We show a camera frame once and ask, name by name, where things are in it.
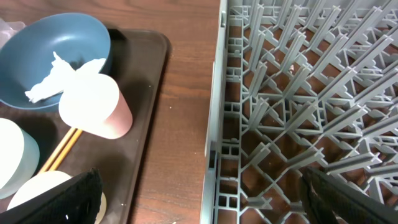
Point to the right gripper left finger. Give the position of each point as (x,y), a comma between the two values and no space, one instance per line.
(78,200)

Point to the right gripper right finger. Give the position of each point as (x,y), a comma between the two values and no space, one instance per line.
(323,198)

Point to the light green cup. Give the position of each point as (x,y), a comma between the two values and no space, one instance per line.
(37,185)

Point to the light blue bowl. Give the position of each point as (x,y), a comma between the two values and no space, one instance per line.
(19,157)

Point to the pink cup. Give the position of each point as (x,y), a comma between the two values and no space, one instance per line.
(94,103)

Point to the white tissue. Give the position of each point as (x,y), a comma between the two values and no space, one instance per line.
(60,77)

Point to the dark blue plate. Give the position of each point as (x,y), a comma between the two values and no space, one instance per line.
(26,58)

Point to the grey dishwasher rack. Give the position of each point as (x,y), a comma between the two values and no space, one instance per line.
(300,84)

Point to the wooden chopstick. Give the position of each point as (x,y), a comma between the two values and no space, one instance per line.
(61,157)
(57,150)

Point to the brown serving tray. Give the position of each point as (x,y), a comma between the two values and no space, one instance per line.
(137,63)

